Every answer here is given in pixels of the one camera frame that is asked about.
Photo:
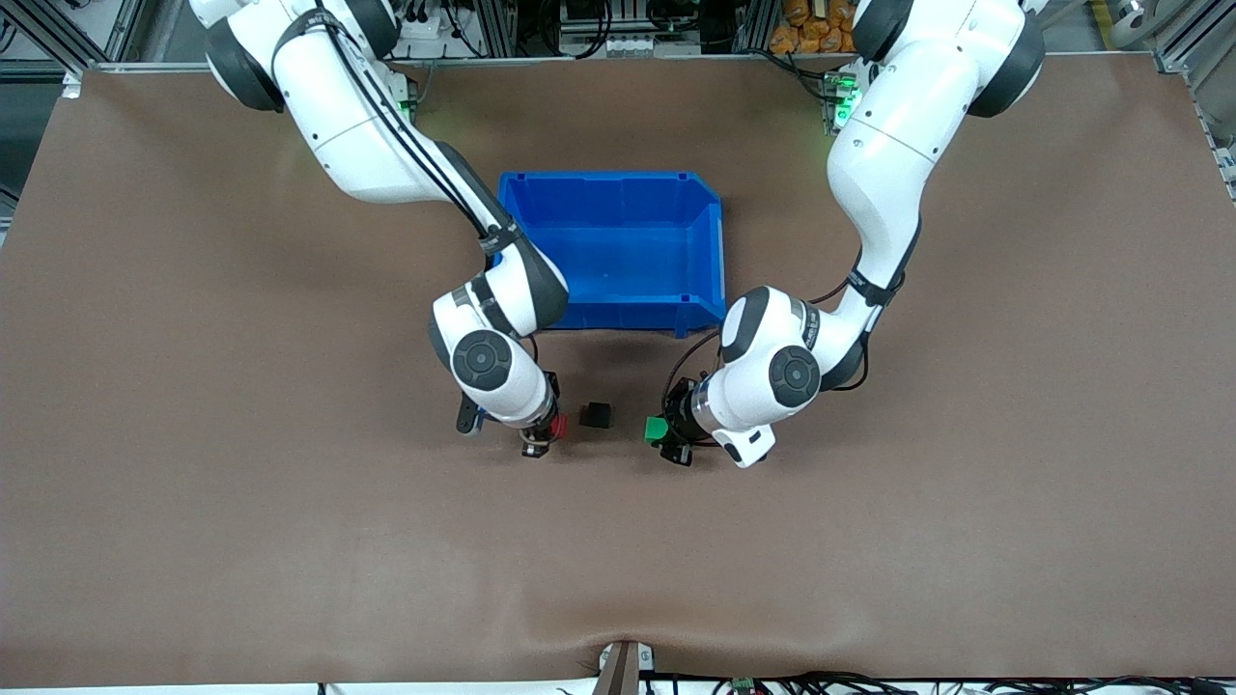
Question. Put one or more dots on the blue plastic storage bin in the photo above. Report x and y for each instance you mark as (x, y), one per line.
(628, 251)

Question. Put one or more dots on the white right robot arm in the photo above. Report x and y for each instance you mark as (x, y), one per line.
(377, 145)

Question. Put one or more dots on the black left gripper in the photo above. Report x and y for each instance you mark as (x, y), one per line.
(682, 414)

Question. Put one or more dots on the green cube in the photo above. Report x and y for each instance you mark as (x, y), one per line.
(656, 430)

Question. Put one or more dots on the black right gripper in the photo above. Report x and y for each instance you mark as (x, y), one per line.
(537, 437)

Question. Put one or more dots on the white power strip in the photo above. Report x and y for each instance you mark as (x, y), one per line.
(425, 24)

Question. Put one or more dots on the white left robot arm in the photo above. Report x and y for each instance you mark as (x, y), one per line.
(898, 154)

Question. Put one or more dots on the orange snack bags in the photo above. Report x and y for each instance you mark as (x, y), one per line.
(811, 29)

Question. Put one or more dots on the black cube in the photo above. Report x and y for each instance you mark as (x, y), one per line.
(597, 415)

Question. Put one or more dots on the red cube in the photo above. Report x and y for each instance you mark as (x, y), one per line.
(559, 426)

